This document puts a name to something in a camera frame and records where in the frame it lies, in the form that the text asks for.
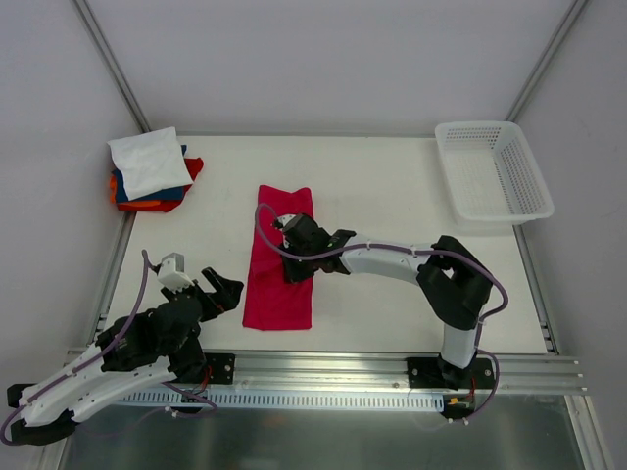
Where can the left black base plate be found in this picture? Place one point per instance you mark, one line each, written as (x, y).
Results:
(218, 369)

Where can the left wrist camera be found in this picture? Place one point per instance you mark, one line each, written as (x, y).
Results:
(171, 273)

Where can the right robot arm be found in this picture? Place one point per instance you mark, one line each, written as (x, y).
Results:
(460, 290)

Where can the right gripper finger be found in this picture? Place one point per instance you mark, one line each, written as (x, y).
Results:
(296, 272)
(288, 248)

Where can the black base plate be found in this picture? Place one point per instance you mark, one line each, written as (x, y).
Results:
(218, 369)
(426, 372)

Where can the white slotted cable duct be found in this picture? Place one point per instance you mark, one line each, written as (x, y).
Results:
(297, 400)

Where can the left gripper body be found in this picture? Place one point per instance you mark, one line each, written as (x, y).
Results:
(204, 298)

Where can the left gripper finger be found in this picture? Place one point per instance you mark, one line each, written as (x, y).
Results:
(228, 298)
(213, 278)

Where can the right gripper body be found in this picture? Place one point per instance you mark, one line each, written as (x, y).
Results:
(296, 261)

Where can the blue folded t shirt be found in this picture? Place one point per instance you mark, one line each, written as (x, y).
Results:
(119, 194)

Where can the pink red t shirt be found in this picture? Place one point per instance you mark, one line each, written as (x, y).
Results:
(271, 303)

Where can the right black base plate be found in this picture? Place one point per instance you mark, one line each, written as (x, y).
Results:
(426, 372)

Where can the white folded t shirt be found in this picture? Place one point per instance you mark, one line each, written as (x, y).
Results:
(150, 162)

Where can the white plastic basket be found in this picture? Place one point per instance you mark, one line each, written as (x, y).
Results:
(491, 175)

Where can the aluminium mounting rail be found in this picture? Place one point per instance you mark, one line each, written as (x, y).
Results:
(516, 374)

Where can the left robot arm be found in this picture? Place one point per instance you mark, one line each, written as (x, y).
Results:
(143, 349)

